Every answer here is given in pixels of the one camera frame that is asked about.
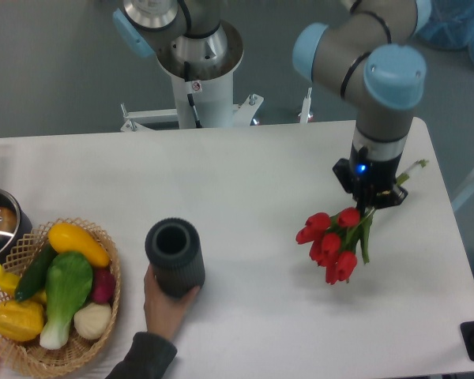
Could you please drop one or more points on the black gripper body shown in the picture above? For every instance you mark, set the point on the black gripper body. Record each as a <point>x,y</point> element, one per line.
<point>370,177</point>

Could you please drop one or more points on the red tulip bouquet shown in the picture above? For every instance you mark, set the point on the red tulip bouquet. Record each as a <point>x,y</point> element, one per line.
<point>336,239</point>

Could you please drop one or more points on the dark grey ribbed vase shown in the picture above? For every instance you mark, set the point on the dark grey ribbed vase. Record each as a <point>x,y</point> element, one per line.
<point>173,248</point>

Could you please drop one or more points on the left robot arm, grey blue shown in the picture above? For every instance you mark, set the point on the left robot arm, grey blue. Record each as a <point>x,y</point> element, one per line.
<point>189,38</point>

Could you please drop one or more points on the right robot arm, grey blue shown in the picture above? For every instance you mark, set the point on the right robot arm, grey blue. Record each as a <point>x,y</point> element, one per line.
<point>367,63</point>

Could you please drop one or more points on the forearm in grey sleeve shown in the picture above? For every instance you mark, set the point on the forearm in grey sleeve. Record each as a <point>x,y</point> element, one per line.
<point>148,357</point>

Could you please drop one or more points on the person's hand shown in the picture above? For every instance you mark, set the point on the person's hand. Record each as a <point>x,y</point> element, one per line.
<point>164,315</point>

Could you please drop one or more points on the blue plastic bag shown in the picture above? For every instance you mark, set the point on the blue plastic bag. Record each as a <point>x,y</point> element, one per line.
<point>450,27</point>

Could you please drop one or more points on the red radish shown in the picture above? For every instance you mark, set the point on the red radish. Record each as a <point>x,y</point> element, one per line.
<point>103,286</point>

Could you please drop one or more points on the yellow squash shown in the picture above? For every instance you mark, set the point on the yellow squash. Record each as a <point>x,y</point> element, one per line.
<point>67,237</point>

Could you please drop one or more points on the white garlic bulb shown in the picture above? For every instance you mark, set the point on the white garlic bulb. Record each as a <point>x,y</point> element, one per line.
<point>91,321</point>

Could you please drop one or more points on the green bok choy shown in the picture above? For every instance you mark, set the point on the green bok choy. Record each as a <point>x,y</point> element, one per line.
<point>68,283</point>

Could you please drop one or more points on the green cucumber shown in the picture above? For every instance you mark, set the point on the green cucumber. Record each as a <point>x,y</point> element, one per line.
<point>35,275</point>

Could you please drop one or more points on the small yellow gourd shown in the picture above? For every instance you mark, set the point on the small yellow gourd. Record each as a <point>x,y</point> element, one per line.
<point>9,282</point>

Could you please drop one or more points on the yellow bell pepper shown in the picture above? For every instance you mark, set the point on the yellow bell pepper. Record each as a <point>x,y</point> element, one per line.
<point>21,321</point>

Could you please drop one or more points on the woven wicker basket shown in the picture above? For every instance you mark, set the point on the woven wicker basket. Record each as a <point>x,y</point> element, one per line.
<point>29,358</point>

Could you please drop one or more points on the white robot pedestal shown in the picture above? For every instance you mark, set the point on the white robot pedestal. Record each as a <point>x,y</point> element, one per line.
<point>198,104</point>

